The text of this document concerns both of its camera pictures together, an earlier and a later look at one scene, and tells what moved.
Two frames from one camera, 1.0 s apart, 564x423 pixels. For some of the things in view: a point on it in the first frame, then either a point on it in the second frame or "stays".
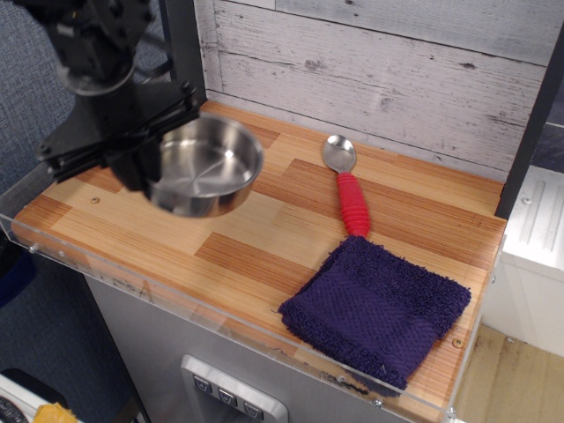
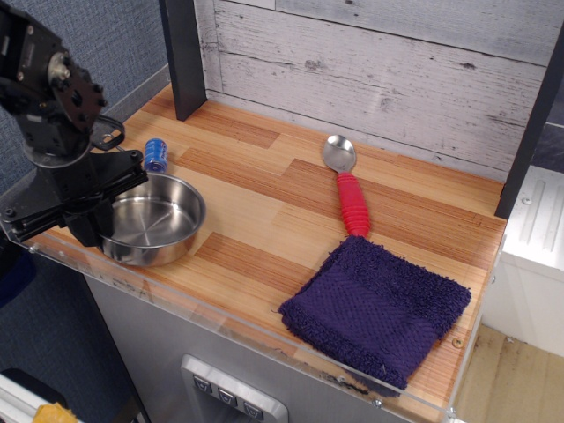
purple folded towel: (374, 312) stays
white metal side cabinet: (524, 300) stays
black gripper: (128, 115) -> (70, 182)
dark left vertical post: (183, 45) stays
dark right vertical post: (525, 154) stays
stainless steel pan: (209, 165) -> (155, 222)
